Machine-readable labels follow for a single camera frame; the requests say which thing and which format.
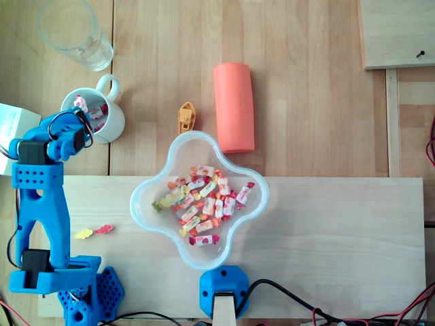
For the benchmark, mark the black screw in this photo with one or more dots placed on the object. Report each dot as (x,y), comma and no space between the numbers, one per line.
(420,53)

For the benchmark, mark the wooden mount stick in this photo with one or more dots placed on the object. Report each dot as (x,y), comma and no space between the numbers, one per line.
(224,310)

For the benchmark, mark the red gummy candy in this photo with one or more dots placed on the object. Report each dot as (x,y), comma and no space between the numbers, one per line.
(103,229)

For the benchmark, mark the large light wooden board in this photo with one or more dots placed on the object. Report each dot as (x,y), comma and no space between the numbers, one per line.
(340,244)

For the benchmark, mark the blue camera mount foot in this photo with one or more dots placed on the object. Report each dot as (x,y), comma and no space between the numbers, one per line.
(224,278)

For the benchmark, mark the candy with red ends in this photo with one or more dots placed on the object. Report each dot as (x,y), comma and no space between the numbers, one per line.
(80,102)

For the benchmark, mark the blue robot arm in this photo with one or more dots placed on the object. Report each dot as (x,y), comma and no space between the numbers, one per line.
(51,210)

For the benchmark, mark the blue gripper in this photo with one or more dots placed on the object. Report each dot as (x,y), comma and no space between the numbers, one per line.
(79,136)

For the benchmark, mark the clear four-lobed plastic bowl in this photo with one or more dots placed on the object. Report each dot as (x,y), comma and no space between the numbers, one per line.
(204,153)

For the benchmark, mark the wrapped fruit candy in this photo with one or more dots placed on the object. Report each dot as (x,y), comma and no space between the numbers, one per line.
(204,169)
(229,205)
(100,126)
(244,194)
(190,214)
(208,205)
(98,113)
(204,240)
(219,208)
(173,195)
(184,179)
(191,225)
(222,184)
(207,189)
(205,225)
(198,183)

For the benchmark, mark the blue perforated robot base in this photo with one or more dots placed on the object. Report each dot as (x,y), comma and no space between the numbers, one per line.
(108,292)

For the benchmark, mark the narrow wooden slat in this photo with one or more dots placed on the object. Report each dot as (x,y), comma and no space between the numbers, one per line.
(393,122)

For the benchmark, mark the small wooden board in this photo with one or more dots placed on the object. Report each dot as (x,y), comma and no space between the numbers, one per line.
(397,30)

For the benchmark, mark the orange toy boat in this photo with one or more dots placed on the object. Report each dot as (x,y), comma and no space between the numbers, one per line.
(186,119)

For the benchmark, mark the white ceramic mug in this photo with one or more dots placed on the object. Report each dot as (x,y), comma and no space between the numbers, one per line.
(113,122)

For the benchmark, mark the coral rolled case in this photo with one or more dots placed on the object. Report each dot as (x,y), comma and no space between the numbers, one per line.
(234,108)

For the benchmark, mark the clear drinking glass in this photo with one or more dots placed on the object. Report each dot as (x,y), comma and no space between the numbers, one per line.
(79,37)

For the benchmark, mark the white cardboard box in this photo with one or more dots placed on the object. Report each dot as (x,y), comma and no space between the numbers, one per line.
(13,119)

